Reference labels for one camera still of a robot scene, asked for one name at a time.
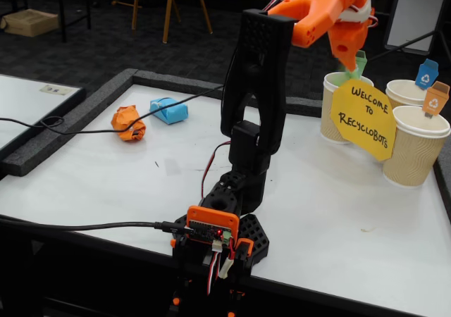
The ribbed brown paper cup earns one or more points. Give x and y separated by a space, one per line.
412 155
329 127
401 91

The small paper sticker label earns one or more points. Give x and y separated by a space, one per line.
54 89

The orange recycling bin tag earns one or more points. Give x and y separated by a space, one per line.
435 102

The whiteboard with black frame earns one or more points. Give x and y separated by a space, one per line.
21 102

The yellow welcome paper sign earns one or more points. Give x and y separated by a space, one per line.
363 119

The short dark foam strip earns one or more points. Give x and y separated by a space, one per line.
303 106

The green recycling bin tag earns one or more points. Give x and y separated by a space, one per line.
363 63

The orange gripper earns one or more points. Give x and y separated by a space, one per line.
347 51

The white tape wrap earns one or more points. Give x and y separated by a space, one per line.
352 15

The brown cardboard box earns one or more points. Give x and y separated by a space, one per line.
30 23

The white panel black frame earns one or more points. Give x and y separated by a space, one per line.
415 14

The orange controller board case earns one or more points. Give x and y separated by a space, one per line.
211 218

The blue recycling bin tag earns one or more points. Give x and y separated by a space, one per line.
425 77

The blue paper parcel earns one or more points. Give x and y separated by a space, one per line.
169 111

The black table leg frame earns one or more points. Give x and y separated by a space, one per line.
62 21

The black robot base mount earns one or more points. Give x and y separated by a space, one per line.
253 232

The black and orange robot arm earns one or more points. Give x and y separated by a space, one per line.
264 49

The black slanted stand bar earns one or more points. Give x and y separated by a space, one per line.
405 45

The long dark foam strip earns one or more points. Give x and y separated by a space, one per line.
70 121

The orange paper parcel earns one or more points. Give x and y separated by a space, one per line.
125 123

